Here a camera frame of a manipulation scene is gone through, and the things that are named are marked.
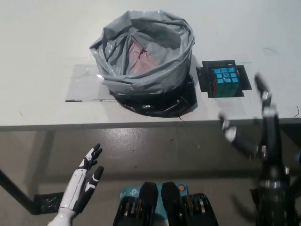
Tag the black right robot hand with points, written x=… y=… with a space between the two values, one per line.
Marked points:
x=271 y=146

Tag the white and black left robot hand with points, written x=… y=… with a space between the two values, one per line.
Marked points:
x=77 y=186

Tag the blue-faced rubik's cube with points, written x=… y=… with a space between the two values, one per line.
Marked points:
x=225 y=80

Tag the grey and black plastic bag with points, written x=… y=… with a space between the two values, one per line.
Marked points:
x=145 y=80

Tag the teal TP-Link box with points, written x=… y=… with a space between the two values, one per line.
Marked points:
x=129 y=191

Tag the black diagonal table leg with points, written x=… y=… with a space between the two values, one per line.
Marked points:
x=16 y=190

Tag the black robot body blocks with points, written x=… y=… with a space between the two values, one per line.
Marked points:
x=150 y=195

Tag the clear tape patch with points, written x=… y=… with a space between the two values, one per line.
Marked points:
x=80 y=87

